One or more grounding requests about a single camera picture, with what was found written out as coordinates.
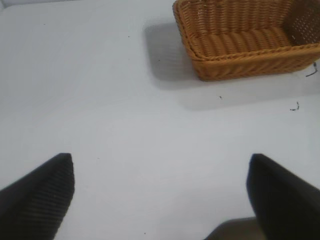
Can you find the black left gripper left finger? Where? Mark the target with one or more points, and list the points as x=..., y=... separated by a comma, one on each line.
x=37, y=200

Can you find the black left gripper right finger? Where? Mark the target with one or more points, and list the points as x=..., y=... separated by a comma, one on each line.
x=282, y=200

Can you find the brown woven wicker basket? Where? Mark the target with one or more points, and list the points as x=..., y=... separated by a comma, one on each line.
x=245, y=40

